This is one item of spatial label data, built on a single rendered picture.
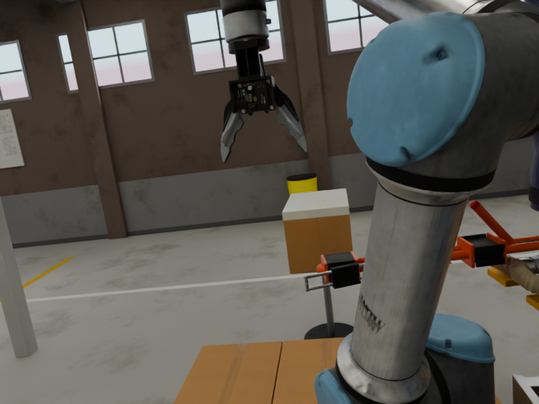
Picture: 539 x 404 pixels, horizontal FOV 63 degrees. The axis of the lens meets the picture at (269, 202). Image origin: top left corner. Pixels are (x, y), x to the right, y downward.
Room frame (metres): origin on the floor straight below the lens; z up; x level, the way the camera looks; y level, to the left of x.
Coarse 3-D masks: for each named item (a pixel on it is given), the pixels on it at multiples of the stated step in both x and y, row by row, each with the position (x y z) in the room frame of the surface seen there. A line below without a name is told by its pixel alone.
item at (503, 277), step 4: (492, 268) 1.17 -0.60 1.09; (488, 272) 1.16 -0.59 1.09; (492, 272) 1.14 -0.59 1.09; (496, 272) 1.14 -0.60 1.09; (500, 272) 1.13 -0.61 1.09; (504, 272) 1.13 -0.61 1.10; (492, 276) 1.14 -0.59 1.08; (496, 276) 1.12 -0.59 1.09; (500, 276) 1.11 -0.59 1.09; (504, 276) 1.10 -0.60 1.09; (508, 276) 1.10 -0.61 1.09; (496, 280) 1.12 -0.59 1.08; (500, 280) 1.10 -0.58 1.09; (504, 280) 1.08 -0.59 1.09; (508, 280) 1.08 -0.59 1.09; (512, 280) 1.08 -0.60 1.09; (504, 284) 1.08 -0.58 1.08; (508, 284) 1.07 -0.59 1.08; (512, 284) 1.07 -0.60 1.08; (516, 284) 1.07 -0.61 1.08
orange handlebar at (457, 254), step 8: (520, 240) 1.04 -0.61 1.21; (456, 248) 1.04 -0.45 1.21; (512, 248) 1.00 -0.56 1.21; (520, 248) 1.00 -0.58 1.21; (528, 248) 1.00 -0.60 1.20; (536, 248) 1.00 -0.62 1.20; (456, 256) 1.00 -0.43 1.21; (464, 256) 1.00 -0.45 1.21; (320, 264) 1.05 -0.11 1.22; (360, 264) 1.01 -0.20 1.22; (320, 272) 1.02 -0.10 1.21; (360, 272) 1.01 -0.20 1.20
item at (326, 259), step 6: (342, 252) 1.07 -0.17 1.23; (348, 252) 1.07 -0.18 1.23; (324, 258) 1.05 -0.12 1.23; (330, 258) 1.04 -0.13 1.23; (336, 258) 1.04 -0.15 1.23; (342, 258) 1.03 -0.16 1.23; (348, 258) 1.03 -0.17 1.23; (354, 258) 1.02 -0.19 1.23; (324, 264) 1.01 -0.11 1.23; (330, 264) 1.01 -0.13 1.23; (336, 264) 1.01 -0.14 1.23; (342, 264) 1.01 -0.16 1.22; (324, 276) 1.04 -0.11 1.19; (330, 276) 1.01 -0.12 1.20; (330, 282) 1.01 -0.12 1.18
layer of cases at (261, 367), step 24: (216, 360) 1.84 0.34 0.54; (240, 360) 1.81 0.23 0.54; (264, 360) 1.78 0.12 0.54; (288, 360) 1.76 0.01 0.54; (312, 360) 1.73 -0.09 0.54; (192, 384) 1.67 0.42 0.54; (216, 384) 1.65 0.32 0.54; (240, 384) 1.63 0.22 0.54; (264, 384) 1.60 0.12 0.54; (288, 384) 1.58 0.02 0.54; (312, 384) 1.56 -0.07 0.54
